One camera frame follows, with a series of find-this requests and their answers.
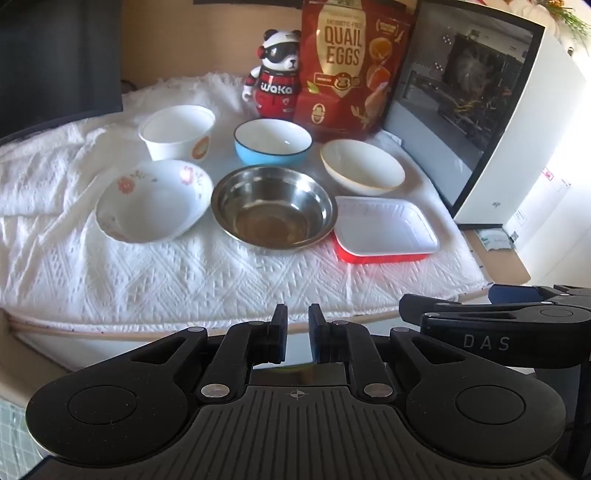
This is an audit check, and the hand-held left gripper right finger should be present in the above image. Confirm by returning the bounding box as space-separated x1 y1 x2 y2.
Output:
308 304 465 407

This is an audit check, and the white floral bowl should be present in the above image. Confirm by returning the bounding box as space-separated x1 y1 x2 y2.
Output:
95 160 214 244

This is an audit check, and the white textured blanket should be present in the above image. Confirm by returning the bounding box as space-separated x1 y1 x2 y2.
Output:
0 71 491 325

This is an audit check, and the black monitor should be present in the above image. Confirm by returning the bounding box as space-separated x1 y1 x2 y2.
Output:
0 0 124 141

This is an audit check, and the red snack bag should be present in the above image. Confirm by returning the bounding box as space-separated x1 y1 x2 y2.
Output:
294 0 420 144

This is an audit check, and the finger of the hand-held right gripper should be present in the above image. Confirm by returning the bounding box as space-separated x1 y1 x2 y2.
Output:
488 283 591 304
399 294 556 320

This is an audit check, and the cream oval bowl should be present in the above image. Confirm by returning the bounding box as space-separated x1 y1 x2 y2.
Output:
320 140 406 196

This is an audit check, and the blue bowl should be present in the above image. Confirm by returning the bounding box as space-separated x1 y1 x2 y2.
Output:
233 119 313 167

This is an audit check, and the cardboard sheet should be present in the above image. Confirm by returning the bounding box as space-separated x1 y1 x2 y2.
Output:
457 225 533 285

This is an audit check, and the stainless steel bowl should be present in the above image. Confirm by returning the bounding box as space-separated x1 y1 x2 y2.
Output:
211 166 338 252

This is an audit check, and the white computer case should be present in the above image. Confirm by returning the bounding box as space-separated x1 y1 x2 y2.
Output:
383 0 591 232

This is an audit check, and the red and white rectangular tray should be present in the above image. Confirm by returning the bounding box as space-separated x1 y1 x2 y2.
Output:
332 196 440 265

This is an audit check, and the red panda figurine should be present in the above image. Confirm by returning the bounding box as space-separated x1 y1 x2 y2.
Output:
242 28 303 123

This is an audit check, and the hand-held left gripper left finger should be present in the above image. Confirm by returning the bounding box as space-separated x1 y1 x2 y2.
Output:
128 304 288 407

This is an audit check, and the white bowl with orange print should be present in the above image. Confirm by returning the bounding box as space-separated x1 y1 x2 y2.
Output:
138 105 216 162

